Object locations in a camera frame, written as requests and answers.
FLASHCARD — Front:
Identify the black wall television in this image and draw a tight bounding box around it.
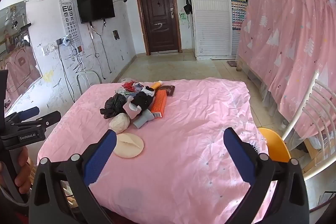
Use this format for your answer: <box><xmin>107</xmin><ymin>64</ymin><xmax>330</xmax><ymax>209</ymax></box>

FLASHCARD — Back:
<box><xmin>75</xmin><ymin>0</ymin><xmax>116</xmax><ymax>24</ymax></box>

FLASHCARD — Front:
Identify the orange box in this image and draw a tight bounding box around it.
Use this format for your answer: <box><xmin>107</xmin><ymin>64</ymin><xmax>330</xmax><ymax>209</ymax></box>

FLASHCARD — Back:
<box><xmin>150</xmin><ymin>90</ymin><xmax>168</xmax><ymax>119</ymax></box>

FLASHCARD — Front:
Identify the black cloth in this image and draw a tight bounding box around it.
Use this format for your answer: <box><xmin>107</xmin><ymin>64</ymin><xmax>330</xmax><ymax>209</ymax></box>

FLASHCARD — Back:
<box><xmin>130</xmin><ymin>91</ymin><xmax>154</xmax><ymax>111</ymax></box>

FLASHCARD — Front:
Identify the metal frame chair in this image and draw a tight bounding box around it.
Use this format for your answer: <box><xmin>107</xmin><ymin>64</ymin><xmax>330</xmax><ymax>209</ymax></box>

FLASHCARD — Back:
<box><xmin>77</xmin><ymin>70</ymin><xmax>103</xmax><ymax>95</ymax></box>

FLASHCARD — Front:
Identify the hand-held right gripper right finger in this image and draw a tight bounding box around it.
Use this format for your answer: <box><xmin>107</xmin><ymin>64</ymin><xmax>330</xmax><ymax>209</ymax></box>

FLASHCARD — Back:
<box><xmin>223</xmin><ymin>127</ymin><xmax>310</xmax><ymax>224</ymax></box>

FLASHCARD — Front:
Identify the round beige pad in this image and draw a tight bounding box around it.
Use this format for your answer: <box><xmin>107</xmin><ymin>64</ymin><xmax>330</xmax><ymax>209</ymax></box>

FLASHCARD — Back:
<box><xmin>114</xmin><ymin>133</ymin><xmax>145</xmax><ymax>159</ymax></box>

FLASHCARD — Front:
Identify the wall power outlet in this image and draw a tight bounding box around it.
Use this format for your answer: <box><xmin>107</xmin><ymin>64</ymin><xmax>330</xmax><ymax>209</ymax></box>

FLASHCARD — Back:
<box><xmin>42</xmin><ymin>43</ymin><xmax>57</xmax><ymax>56</ymax></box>

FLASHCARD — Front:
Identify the yellow chair seat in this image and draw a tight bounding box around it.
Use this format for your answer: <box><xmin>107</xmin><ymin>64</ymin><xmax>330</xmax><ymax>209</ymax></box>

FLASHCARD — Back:
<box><xmin>257</xmin><ymin>128</ymin><xmax>292</xmax><ymax>164</ymax></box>

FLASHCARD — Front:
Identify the pink tablecloth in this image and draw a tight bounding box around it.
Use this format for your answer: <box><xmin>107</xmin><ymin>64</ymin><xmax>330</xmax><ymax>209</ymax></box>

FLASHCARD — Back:
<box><xmin>37</xmin><ymin>77</ymin><xmax>277</xmax><ymax>224</ymax></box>

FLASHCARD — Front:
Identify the eye chart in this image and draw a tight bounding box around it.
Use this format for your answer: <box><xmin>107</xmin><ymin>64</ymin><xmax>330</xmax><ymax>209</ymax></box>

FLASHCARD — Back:
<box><xmin>59</xmin><ymin>0</ymin><xmax>84</xmax><ymax>54</ymax></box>

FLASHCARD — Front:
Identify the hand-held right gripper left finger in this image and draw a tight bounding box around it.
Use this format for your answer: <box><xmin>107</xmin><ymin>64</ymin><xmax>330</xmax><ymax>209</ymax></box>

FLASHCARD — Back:
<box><xmin>28</xmin><ymin>130</ymin><xmax>117</xmax><ymax>224</ymax></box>

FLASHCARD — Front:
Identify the colourful grid poster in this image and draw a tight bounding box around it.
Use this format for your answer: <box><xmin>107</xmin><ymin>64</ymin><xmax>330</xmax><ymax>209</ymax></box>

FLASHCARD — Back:
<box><xmin>231</xmin><ymin>0</ymin><xmax>247</xmax><ymax>30</ymax></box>

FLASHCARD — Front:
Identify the black plastic bag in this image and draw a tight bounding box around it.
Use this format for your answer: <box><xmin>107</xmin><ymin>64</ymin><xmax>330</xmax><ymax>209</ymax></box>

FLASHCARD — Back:
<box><xmin>100</xmin><ymin>94</ymin><xmax>128</xmax><ymax>119</ymax></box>

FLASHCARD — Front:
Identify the person's left hand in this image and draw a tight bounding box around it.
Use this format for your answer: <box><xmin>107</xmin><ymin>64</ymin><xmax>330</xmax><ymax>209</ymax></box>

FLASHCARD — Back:
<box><xmin>14</xmin><ymin>147</ymin><xmax>32</xmax><ymax>191</ymax></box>

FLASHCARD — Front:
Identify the pink item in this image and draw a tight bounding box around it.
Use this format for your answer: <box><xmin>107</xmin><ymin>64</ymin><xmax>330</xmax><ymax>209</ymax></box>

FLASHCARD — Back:
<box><xmin>123</xmin><ymin>102</ymin><xmax>142</xmax><ymax>119</ymax></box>

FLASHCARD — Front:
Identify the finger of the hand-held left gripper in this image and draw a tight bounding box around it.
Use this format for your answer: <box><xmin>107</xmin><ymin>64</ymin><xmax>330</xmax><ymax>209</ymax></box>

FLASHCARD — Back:
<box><xmin>10</xmin><ymin>111</ymin><xmax>62</xmax><ymax>135</ymax></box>
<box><xmin>5</xmin><ymin>106</ymin><xmax>40</xmax><ymax>123</ymax></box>

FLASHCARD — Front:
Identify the red wrapper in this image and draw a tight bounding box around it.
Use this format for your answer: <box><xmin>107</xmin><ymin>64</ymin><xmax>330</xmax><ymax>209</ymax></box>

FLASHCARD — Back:
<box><xmin>121</xmin><ymin>81</ymin><xmax>135</xmax><ymax>92</ymax></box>

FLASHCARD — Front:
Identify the pink tree-print curtain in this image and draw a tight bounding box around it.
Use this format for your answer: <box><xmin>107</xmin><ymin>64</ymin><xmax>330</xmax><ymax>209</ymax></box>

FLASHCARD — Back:
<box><xmin>236</xmin><ymin>0</ymin><xmax>336</xmax><ymax>140</ymax></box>

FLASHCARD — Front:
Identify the white slatted chair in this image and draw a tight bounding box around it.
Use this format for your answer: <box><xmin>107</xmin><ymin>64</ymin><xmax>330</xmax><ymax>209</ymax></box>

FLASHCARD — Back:
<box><xmin>281</xmin><ymin>70</ymin><xmax>336</xmax><ymax>180</ymax></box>

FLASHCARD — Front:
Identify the white louvered wardrobe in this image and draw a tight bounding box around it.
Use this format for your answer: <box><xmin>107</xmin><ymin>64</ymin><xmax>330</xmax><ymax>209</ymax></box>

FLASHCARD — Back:
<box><xmin>187</xmin><ymin>0</ymin><xmax>263</xmax><ymax>60</ymax></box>

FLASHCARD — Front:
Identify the brown snack packet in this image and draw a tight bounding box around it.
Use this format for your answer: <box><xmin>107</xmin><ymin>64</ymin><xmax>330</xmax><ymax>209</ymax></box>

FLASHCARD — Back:
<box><xmin>161</xmin><ymin>85</ymin><xmax>176</xmax><ymax>96</ymax></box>

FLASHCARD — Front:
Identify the television cable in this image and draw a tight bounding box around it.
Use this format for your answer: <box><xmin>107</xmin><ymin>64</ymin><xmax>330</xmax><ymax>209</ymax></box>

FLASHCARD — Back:
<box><xmin>89</xmin><ymin>21</ymin><xmax>112</xmax><ymax>80</ymax></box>

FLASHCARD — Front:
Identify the black charger cable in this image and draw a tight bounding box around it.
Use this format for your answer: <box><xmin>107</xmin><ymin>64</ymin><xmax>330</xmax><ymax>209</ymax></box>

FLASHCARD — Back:
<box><xmin>58</xmin><ymin>44</ymin><xmax>73</xmax><ymax>103</ymax></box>

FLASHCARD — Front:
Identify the white paper ball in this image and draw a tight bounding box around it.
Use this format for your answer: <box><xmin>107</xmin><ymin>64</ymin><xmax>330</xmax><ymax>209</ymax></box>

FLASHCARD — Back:
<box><xmin>109</xmin><ymin>113</ymin><xmax>131</xmax><ymax>134</ymax></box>

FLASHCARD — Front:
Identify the white patterned wrapper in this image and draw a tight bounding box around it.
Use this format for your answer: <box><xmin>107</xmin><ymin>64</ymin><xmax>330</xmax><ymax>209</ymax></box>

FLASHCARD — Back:
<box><xmin>133</xmin><ymin>83</ymin><xmax>155</xmax><ymax>96</ymax></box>

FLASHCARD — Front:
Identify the brown door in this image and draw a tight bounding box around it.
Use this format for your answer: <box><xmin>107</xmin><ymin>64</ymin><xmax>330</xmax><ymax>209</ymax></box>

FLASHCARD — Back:
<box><xmin>134</xmin><ymin>0</ymin><xmax>182</xmax><ymax>55</ymax></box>

